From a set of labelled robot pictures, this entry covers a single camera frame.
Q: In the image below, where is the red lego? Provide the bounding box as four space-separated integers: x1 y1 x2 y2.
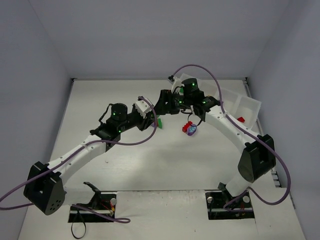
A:
237 116 246 123

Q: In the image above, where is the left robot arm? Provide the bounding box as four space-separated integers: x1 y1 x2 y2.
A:
23 98 157 216

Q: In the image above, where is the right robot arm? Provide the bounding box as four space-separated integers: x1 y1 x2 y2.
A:
154 78 276 197

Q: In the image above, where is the red lego brick by paw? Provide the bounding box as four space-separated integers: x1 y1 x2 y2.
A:
182 121 193 133

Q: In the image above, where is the purple paw print lego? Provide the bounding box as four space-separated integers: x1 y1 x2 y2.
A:
186 124 197 136

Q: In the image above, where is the green lego brick in cluster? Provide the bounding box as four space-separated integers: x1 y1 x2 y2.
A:
157 118 163 129

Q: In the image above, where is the clear plastic divided tray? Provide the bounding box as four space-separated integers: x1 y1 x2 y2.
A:
179 72 263 131

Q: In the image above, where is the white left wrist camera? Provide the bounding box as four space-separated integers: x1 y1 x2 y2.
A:
134 98 152 118

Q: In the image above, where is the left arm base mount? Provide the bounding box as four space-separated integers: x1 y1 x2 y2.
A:
67 192 117 223

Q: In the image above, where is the black cable loop at front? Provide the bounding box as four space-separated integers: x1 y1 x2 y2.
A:
71 209 88 238

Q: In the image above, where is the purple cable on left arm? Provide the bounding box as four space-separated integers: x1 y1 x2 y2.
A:
0 95 158 223

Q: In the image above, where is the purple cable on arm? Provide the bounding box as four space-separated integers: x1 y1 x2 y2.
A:
0 95 158 223
166 63 292 211

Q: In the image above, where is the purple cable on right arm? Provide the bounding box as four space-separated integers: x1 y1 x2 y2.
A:
166 63 292 211

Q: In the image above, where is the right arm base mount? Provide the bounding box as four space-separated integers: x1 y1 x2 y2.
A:
205 190 255 221

